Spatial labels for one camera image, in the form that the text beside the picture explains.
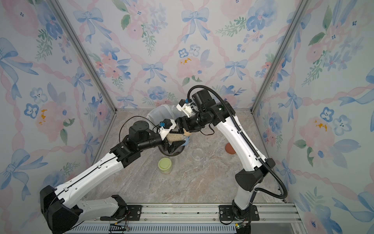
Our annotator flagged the green lid jar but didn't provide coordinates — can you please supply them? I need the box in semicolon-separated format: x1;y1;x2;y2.
158;158;172;174

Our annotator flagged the red jar lid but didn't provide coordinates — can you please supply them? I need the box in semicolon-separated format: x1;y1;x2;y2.
225;143;236;155

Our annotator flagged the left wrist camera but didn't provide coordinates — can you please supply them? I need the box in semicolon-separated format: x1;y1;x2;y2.
157;119;176;140

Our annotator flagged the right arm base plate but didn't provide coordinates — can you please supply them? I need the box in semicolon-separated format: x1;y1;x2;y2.
218;205;260;221

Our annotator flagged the white trash bag liner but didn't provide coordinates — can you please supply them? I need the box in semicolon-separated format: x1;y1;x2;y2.
146;104;188;146

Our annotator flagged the aluminium front rail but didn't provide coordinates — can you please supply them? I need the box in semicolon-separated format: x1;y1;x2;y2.
69;203;306;234

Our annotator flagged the black mesh trash bin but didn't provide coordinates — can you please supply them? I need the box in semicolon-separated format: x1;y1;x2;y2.
157;144;186;157

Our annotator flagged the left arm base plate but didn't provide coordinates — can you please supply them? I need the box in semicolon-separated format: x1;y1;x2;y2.
100;205;143;221

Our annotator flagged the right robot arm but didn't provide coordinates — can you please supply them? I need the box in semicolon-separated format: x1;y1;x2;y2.
176;89;275;220

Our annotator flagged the glass jar with rice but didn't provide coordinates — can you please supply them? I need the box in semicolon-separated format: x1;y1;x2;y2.
191;148;205;162

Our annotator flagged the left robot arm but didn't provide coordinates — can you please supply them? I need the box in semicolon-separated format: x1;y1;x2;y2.
40;119;185;234

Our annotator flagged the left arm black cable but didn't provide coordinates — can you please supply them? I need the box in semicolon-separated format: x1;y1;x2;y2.
118;115;160;138

